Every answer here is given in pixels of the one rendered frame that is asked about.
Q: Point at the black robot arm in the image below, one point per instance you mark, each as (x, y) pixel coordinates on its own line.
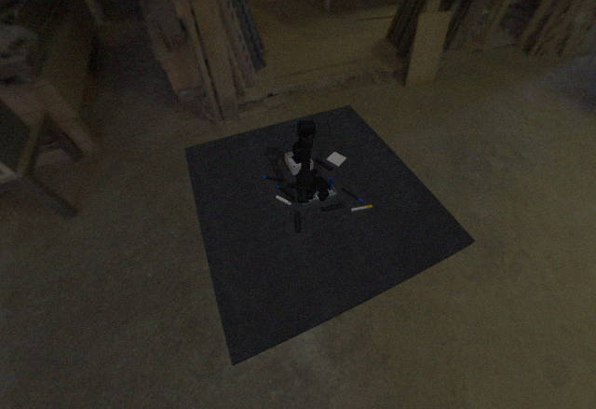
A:
(302, 153)

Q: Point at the keyboard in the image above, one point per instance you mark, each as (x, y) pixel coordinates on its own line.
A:
(332, 194)

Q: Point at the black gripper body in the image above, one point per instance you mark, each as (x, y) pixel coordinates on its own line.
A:
(322, 191)

